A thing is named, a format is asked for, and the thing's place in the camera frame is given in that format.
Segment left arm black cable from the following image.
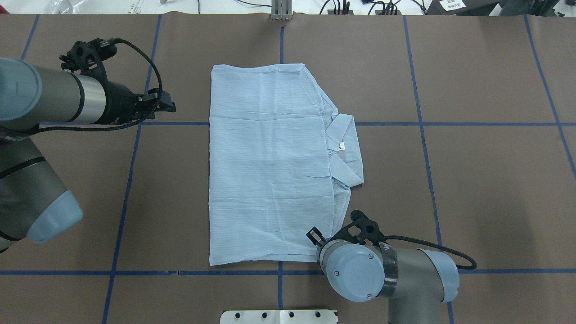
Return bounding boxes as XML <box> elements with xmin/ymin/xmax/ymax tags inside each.
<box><xmin>27</xmin><ymin>39</ymin><xmax>163</xmax><ymax>134</ymax></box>

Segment light blue button shirt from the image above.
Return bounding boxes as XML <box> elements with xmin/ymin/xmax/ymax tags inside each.
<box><xmin>208</xmin><ymin>63</ymin><xmax>364</xmax><ymax>266</ymax></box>

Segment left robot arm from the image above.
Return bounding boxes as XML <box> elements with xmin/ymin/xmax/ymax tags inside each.
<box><xmin>1</xmin><ymin>58</ymin><xmax>176</xmax><ymax>252</ymax></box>

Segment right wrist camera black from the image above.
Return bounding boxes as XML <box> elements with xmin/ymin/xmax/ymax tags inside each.
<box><xmin>331</xmin><ymin>210</ymin><xmax>386</xmax><ymax>246</ymax></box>

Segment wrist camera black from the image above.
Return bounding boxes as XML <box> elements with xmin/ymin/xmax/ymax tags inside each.
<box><xmin>59</xmin><ymin>39</ymin><xmax>117</xmax><ymax>75</ymax></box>
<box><xmin>331</xmin><ymin>210</ymin><xmax>386</xmax><ymax>246</ymax></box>

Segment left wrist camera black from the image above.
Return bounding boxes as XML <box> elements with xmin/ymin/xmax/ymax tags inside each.
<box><xmin>59</xmin><ymin>39</ymin><xmax>117</xmax><ymax>75</ymax></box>

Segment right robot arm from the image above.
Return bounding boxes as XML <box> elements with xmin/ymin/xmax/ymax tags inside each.
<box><xmin>306</xmin><ymin>228</ymin><xmax>459</xmax><ymax>324</ymax></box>

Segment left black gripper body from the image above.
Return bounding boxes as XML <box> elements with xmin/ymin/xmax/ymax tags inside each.
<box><xmin>103</xmin><ymin>81</ymin><xmax>148</xmax><ymax>125</ymax></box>

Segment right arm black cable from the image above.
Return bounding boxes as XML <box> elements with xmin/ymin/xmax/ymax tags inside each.
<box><xmin>382</xmin><ymin>235</ymin><xmax>477</xmax><ymax>270</ymax></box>

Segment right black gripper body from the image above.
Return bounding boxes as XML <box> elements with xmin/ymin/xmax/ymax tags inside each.
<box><xmin>316</xmin><ymin>239</ymin><xmax>347</xmax><ymax>260</ymax></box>

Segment aluminium frame post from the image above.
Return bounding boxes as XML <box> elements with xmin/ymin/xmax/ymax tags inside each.
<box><xmin>271</xmin><ymin>0</ymin><xmax>293</xmax><ymax>21</ymax></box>

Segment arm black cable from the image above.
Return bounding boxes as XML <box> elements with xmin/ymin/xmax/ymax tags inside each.
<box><xmin>382</xmin><ymin>235</ymin><xmax>477</xmax><ymax>270</ymax></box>
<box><xmin>27</xmin><ymin>39</ymin><xmax>163</xmax><ymax>134</ymax></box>

